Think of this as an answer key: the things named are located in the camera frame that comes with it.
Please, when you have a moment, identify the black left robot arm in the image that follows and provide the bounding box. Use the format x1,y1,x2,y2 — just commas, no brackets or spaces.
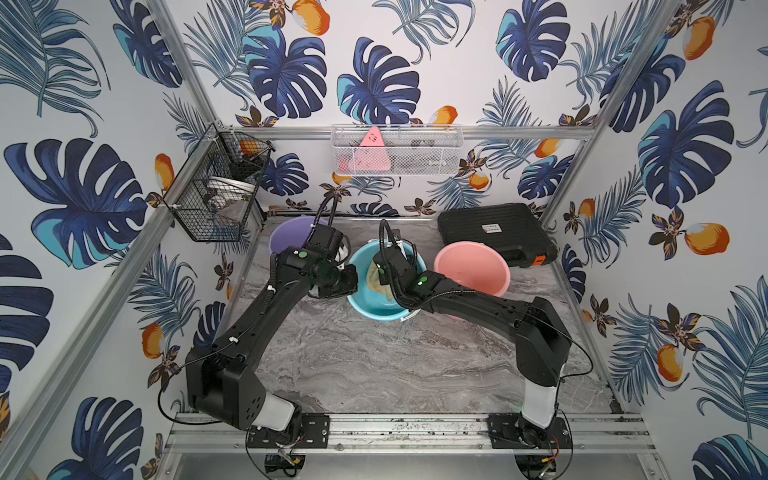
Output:
184,223,358,434

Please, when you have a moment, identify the black wire basket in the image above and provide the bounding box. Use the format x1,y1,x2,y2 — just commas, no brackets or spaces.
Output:
163,124,275,243

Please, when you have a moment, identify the teal plastic bucket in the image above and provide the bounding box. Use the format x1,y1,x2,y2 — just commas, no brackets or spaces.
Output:
347,240,418,321

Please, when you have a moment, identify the pink triangular item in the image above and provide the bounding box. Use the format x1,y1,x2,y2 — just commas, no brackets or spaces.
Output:
348,126,392,174

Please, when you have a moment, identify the purple plastic bucket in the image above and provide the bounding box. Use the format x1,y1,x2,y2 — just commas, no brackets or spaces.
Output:
269,216,314,254

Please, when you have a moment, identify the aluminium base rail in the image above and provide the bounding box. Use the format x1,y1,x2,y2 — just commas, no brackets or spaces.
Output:
164,411,655,455

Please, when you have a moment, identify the yellow cleaning cloth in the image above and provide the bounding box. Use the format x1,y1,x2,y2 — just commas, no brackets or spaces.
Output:
366,262,394,301

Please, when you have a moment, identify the pink plastic bucket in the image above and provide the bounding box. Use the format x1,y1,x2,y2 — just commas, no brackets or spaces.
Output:
434,241,511,297

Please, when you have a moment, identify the clear wall shelf basket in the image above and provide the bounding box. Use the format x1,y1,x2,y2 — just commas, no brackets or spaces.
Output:
330,125,466,176

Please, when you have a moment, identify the black plastic tool case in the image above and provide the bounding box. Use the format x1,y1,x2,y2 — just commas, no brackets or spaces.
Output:
437,203,558,268

